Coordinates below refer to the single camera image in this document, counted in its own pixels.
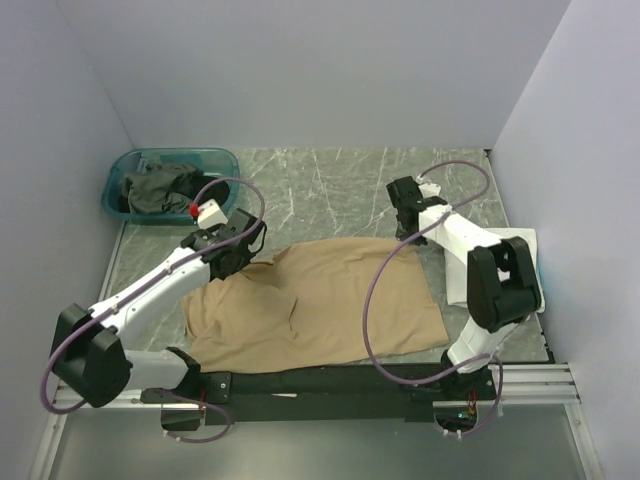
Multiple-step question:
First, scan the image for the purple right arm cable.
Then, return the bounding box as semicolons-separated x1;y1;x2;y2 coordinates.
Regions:
360;159;504;437

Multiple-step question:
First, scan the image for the grey green t shirt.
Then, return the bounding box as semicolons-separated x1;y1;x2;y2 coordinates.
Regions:
120;161;203;215

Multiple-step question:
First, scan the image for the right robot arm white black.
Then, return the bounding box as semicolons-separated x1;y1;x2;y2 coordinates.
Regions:
386;176;543;399

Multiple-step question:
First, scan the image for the teal plastic laundry basket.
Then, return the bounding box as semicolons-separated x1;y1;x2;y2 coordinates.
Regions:
101;148;240;226

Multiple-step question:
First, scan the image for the beige t shirt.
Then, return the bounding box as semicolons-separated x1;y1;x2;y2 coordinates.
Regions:
182;237;449;373

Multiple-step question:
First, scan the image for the black t shirt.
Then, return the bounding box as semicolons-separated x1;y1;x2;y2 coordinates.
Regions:
186;174;230;214

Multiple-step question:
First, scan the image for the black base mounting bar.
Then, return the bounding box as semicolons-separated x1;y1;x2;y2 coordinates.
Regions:
140;364;496;432

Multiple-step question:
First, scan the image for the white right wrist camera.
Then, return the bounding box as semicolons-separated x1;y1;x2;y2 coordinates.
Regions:
418;182;441;198

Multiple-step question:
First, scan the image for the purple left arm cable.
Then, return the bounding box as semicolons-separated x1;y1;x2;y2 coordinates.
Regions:
39;177;266;444

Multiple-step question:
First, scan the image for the aluminium frame rail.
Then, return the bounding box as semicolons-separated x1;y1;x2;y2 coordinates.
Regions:
52;364;582;410

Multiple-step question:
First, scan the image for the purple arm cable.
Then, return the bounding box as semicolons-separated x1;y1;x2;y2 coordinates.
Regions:
360;159;504;437
39;177;266;444

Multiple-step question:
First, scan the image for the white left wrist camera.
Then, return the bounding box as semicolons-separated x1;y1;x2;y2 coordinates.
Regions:
189;199;228;230

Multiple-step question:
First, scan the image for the folded white t shirt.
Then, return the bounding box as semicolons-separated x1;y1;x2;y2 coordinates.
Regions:
444;227;540;308

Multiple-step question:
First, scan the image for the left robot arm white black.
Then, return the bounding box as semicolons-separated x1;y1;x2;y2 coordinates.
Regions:
47;209;267;408

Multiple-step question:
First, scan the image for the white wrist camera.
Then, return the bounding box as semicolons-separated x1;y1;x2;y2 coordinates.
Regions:
418;182;441;198
189;199;228;230

